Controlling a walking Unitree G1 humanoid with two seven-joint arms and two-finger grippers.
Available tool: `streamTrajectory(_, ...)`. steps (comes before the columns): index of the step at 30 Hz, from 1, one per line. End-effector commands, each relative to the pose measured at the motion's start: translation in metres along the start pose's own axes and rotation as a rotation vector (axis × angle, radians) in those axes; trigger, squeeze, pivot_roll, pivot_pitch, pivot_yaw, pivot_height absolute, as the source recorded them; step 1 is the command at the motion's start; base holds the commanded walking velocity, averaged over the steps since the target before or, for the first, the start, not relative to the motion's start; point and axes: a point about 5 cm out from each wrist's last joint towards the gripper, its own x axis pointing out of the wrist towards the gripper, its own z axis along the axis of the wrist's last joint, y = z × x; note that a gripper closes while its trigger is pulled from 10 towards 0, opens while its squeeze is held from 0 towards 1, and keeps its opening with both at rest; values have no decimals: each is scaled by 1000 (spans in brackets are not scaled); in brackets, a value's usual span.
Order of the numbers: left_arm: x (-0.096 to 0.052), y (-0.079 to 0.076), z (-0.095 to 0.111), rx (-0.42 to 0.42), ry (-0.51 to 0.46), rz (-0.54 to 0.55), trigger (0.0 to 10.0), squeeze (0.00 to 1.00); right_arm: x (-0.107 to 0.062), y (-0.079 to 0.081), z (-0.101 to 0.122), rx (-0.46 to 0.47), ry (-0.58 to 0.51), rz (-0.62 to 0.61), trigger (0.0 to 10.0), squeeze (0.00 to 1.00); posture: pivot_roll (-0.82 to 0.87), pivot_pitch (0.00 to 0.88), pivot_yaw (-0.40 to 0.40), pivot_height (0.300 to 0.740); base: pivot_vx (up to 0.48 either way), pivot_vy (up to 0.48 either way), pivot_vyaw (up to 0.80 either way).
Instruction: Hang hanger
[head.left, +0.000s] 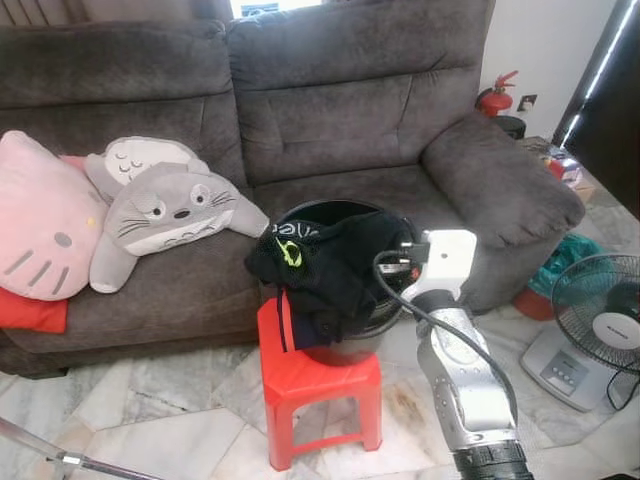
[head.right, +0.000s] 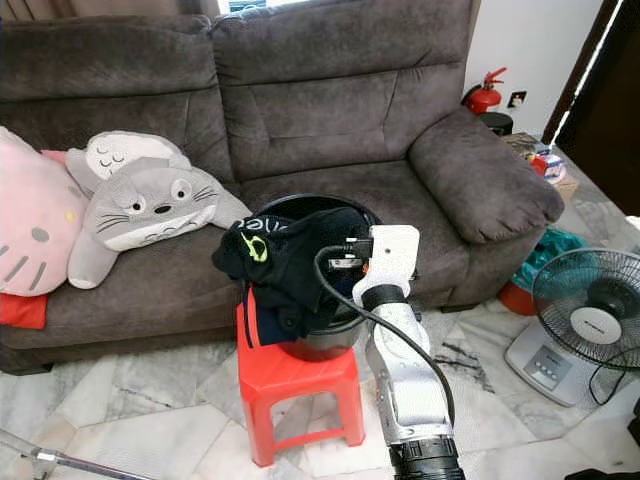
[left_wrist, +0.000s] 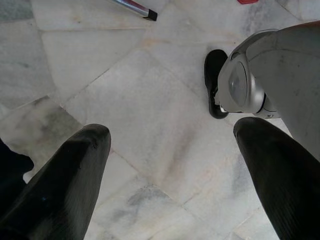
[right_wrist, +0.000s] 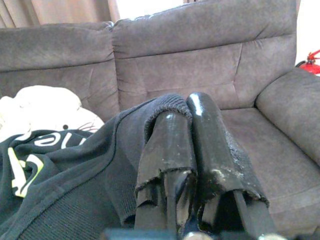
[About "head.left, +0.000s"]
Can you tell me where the metal clothes rack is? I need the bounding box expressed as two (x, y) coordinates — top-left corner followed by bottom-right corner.
(0, 415), (166, 480)

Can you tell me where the dark grey sofa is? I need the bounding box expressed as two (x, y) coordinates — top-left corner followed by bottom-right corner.
(0, 0), (586, 379)

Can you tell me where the red fire extinguisher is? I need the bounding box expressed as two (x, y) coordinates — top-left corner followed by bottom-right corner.
(475, 70), (521, 119)

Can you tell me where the red plastic stool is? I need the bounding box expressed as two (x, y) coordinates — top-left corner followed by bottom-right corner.
(257, 298), (384, 471)

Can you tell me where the grey totoro plush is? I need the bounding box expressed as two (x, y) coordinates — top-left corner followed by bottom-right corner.
(83, 136), (271, 294)

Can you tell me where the pink cat face pillow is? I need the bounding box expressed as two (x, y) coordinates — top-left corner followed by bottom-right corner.
(0, 130), (109, 301)

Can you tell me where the white floor fan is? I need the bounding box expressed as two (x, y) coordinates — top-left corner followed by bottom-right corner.
(520, 253), (640, 413)

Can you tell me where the black garment with green logo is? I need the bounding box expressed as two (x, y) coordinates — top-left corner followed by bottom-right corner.
(245, 210), (421, 346)

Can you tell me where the black plastic bucket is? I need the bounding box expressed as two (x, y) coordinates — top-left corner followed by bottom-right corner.
(272, 198), (421, 366)

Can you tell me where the red plastic basin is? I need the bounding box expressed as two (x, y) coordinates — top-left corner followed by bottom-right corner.
(512, 288), (556, 321)

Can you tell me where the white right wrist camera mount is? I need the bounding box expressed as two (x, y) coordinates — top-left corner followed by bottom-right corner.
(405, 230), (478, 301)

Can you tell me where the teal plastic bag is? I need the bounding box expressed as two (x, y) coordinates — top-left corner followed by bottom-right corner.
(530, 233), (606, 301)

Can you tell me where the dark wooden door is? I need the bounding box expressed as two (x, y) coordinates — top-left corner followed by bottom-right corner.
(555, 0), (640, 216)

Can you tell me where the navy garment with red stripe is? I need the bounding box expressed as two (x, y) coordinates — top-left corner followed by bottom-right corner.
(276, 288), (336, 353)

